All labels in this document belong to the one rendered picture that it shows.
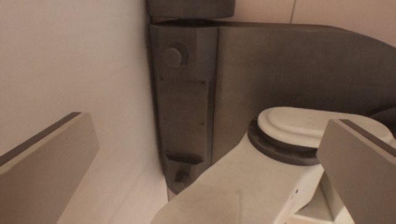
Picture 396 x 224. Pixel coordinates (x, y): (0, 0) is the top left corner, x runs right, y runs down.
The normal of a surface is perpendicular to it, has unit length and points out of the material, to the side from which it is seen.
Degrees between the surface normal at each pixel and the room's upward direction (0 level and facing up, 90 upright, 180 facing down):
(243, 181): 90
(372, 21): 0
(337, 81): 0
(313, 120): 90
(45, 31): 90
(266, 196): 90
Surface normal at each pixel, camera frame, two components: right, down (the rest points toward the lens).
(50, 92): 0.97, 0.12
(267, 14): -0.23, 0.47
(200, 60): 0.52, 0.42
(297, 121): 0.01, -0.88
